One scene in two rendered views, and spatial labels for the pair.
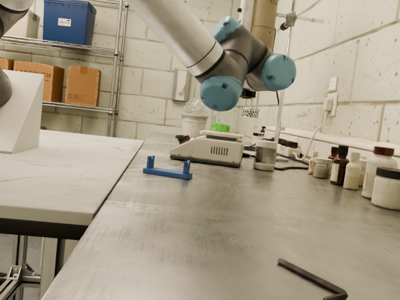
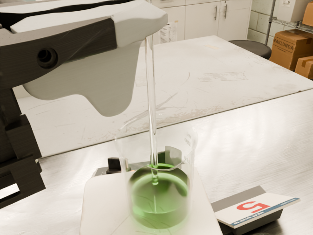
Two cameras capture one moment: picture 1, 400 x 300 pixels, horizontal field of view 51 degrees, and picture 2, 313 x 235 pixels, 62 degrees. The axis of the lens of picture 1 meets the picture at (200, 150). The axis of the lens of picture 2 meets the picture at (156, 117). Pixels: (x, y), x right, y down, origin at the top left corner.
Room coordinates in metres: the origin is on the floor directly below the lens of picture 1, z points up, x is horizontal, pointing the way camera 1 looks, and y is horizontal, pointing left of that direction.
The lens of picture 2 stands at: (1.18, -0.21, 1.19)
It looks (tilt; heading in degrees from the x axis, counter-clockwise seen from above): 33 degrees down; 76
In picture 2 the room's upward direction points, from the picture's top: 3 degrees counter-clockwise
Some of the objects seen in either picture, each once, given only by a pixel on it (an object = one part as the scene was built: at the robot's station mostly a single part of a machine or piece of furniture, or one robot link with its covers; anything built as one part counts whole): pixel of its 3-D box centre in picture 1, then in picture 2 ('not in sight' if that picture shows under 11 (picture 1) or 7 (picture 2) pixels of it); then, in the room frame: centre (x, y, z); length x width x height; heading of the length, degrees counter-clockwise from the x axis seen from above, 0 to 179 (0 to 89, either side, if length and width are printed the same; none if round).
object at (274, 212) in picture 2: not in sight; (248, 203); (1.34, -0.03, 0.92); 0.09 x 0.06 x 0.04; 6
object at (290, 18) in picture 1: (287, 21); not in sight; (1.62, -0.27, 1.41); 0.25 x 0.11 x 0.05; 95
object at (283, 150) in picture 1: (281, 147); not in sight; (1.90, -0.36, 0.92); 0.40 x 0.06 x 0.04; 5
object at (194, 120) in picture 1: (194, 118); not in sight; (2.21, 0.05, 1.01); 0.14 x 0.14 x 0.21
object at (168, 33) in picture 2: not in sight; (167, 37); (2.01, 2.41, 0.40); 0.24 x 0.01 x 0.30; 5
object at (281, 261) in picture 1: (312, 279); not in sight; (0.36, -0.11, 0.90); 0.09 x 0.03 x 0.01; 15
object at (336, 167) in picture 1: (340, 165); not in sight; (1.03, -0.35, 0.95); 0.04 x 0.04 x 0.10
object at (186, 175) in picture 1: (168, 166); not in sight; (0.87, 0.06, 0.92); 0.10 x 0.03 x 0.04; 75
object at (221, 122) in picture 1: (222, 119); (159, 177); (1.22, -0.05, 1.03); 0.07 x 0.06 x 0.08; 87
